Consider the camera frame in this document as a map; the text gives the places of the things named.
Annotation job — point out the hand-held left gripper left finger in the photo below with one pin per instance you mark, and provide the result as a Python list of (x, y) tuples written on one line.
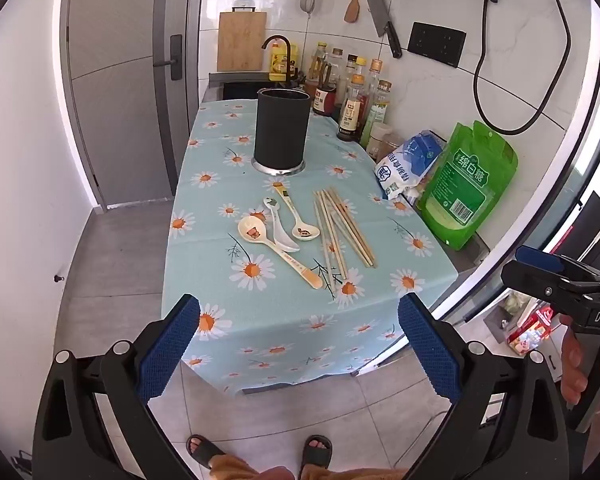
[(172, 350)]

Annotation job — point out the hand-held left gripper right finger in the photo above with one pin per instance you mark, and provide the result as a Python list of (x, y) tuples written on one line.
[(430, 355)]

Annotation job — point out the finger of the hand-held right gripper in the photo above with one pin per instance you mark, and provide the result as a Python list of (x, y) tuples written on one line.
[(535, 258), (530, 278)]

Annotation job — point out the large cream spoon bear print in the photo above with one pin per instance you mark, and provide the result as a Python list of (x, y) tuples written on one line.
[(254, 233)]

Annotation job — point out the pile of wooden chopsticks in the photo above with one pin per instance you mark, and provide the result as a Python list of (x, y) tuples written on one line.
[(337, 230)]

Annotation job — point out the white ceramic spoon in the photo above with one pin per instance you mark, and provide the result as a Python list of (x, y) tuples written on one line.
[(286, 241)]

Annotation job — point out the black cylindrical utensil holder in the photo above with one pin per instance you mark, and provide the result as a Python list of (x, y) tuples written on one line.
[(280, 130)]

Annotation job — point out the person's right hand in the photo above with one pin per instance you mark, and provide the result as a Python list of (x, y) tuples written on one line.
[(573, 365)]

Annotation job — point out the red printed box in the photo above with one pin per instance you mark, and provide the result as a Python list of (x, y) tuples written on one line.
[(535, 332)]

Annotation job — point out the floral light blue tablecloth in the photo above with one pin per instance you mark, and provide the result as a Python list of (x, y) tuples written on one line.
[(205, 260)]

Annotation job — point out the green sugar bag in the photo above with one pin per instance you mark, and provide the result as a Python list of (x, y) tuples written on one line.
[(465, 185)]

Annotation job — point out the black sandal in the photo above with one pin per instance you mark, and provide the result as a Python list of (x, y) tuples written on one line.
[(205, 452), (316, 452)]

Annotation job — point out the white and blue salt bag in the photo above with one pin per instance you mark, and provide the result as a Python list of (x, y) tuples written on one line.
[(410, 160)]

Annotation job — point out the brown cardboard box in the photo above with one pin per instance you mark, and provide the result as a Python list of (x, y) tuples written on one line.
[(392, 146)]

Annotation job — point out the clear seasoning jar white lid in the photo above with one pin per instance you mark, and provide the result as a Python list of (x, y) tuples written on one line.
[(377, 140)]

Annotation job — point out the green condiment bottle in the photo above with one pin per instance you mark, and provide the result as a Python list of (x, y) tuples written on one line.
[(377, 115)]

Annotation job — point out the clear bottle orange cap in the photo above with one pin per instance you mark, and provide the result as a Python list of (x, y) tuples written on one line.
[(375, 80)]

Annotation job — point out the grey door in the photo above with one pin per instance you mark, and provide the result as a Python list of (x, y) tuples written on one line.
[(130, 110)]

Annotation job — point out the small bottle yellow cap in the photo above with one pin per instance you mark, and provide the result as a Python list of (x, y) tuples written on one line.
[(361, 66)]

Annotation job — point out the dark sauce bottle red label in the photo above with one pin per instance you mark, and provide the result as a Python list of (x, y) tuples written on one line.
[(324, 97)]

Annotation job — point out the tall clear condiment bottle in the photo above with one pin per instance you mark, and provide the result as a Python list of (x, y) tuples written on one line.
[(350, 67)]

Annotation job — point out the dark kitchen sink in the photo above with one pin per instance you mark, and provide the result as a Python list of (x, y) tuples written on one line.
[(250, 91)]

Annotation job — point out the yellow oil bottle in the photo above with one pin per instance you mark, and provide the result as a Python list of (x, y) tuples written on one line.
[(318, 62)]

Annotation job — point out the yellow dish soap bottle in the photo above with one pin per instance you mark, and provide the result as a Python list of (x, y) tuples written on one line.
[(278, 60)]

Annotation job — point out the wooden cutting board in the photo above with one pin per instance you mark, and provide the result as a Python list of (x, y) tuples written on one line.
[(240, 42)]

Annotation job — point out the black faucet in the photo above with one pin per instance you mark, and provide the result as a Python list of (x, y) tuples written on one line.
[(294, 55)]

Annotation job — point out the black wall socket panel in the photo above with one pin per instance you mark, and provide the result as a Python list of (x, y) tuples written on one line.
[(437, 44)]

